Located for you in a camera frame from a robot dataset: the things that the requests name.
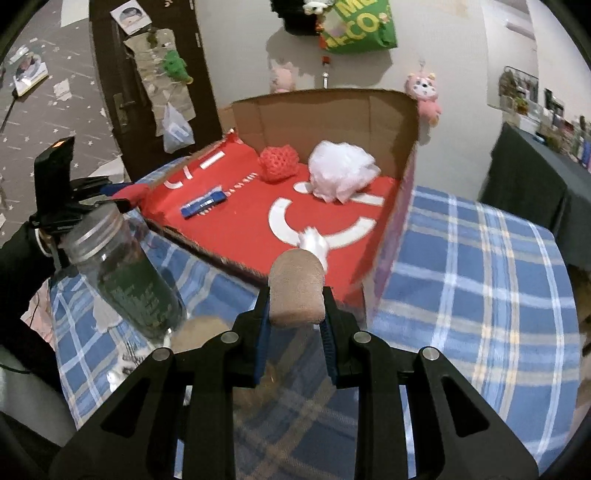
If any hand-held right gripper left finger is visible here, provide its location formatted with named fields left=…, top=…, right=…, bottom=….
left=48, top=284, right=273, bottom=480

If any person's left forearm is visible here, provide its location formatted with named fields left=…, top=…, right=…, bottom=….
left=0, top=222, right=63, bottom=393

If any white mesh bath loofah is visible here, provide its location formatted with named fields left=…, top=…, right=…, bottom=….
left=308, top=141, right=380, bottom=205

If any green tote bag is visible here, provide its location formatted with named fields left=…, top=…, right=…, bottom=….
left=318, top=0, right=399, bottom=54

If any cardboard box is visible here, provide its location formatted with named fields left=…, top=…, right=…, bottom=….
left=139, top=89, right=419, bottom=319

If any orange mesh loofah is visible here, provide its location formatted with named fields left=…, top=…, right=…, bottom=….
left=259, top=144, right=300, bottom=184

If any door photo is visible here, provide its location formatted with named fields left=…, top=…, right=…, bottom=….
left=110, top=1, right=151, bottom=34

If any glass jar with metal lid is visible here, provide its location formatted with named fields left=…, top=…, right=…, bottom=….
left=62, top=202, right=188, bottom=342

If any red printed paper liner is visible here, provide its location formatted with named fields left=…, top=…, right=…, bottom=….
left=141, top=131, right=402, bottom=305

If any clear hanging plastic bag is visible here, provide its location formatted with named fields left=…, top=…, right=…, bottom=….
left=161, top=102, right=195, bottom=154

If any blue plaid blanket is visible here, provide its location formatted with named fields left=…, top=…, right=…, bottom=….
left=48, top=157, right=583, bottom=480

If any wall mirror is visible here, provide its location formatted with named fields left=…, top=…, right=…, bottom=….
left=480, top=0, right=541, bottom=112

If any metal door handle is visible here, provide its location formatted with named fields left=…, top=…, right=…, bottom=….
left=112, top=92, right=137, bottom=127

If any pink round-face plush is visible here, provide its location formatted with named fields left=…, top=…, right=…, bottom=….
left=405, top=71, right=443, bottom=126

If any tan round sponge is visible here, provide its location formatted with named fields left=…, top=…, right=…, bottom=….
left=269, top=249, right=326, bottom=329

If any green plush toy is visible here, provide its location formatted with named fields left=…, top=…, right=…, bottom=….
left=163, top=50, right=195, bottom=84

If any dark wooden door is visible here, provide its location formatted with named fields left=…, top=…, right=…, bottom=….
left=88, top=0, right=222, bottom=183

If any table with bottles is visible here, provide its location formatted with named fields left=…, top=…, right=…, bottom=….
left=499, top=67, right=591, bottom=171

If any beige hanging organizer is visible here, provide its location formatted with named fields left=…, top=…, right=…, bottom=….
left=124, top=28, right=195, bottom=137

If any dark cloth covered table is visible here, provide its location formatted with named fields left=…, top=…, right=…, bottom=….
left=480, top=122, right=591, bottom=268

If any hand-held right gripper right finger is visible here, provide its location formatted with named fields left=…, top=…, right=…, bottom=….
left=321, top=286, right=541, bottom=480

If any pink pig plush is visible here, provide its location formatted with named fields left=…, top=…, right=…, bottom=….
left=270, top=60, right=301, bottom=94

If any blue packet with white tag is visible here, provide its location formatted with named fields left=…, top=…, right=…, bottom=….
left=180, top=191, right=227, bottom=219

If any black hanging bag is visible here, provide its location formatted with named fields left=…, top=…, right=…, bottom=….
left=269, top=0, right=324, bottom=35

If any printed notebook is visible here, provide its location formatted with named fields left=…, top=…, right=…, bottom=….
left=11, top=53, right=49, bottom=99

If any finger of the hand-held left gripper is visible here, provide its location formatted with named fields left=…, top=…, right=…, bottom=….
left=69, top=176, right=134, bottom=202

